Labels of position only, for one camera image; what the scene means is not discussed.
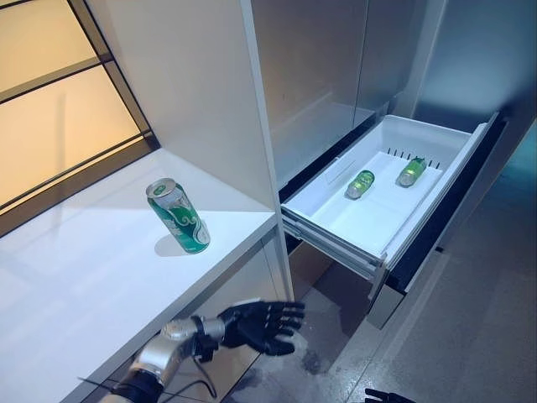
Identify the white counter cabinet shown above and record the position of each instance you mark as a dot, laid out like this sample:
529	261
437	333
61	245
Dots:
126	235

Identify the black framed window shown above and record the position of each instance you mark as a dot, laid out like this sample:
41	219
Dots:
54	92

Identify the green beer can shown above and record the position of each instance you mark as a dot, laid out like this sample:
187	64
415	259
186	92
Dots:
412	171
179	216
360	183

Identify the stainless steel fridge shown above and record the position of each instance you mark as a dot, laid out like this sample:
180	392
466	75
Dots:
377	105

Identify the white fridge drawer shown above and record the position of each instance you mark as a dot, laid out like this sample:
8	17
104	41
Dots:
377	197

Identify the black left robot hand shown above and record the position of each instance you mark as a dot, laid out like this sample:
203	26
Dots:
251	325

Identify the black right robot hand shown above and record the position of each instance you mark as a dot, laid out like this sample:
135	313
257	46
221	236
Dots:
384	396

